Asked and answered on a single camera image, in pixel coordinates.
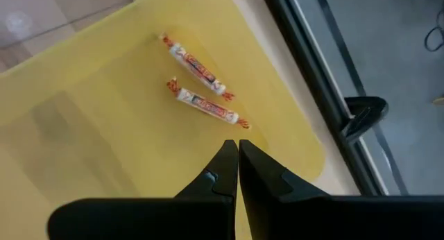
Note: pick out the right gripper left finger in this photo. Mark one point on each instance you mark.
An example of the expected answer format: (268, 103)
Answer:
(208, 215)

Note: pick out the yellow plastic bin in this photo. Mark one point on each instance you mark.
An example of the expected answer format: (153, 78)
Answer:
(104, 129)

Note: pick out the black aluminium table frame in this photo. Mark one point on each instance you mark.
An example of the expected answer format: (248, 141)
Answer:
(314, 77)

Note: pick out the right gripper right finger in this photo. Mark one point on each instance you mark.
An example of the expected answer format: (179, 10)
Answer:
(277, 212)

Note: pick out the small packets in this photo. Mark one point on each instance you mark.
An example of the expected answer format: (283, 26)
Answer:
(196, 64)

